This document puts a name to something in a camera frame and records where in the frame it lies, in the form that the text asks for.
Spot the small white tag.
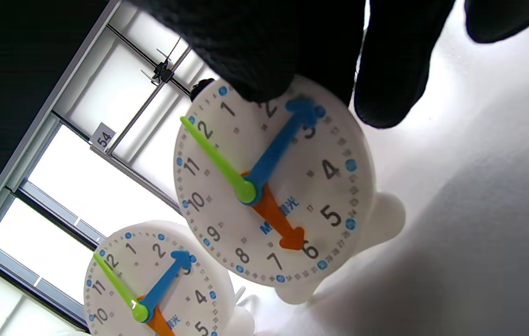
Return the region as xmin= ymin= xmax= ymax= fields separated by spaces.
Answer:
xmin=90 ymin=122 xmax=117 ymax=152

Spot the white teaching clock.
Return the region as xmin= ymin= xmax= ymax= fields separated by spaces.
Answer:
xmin=84 ymin=220 xmax=256 ymax=336
xmin=173 ymin=75 xmax=406 ymax=305

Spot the person's right hand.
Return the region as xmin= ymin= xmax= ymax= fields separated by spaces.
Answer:
xmin=129 ymin=0 xmax=529 ymax=129

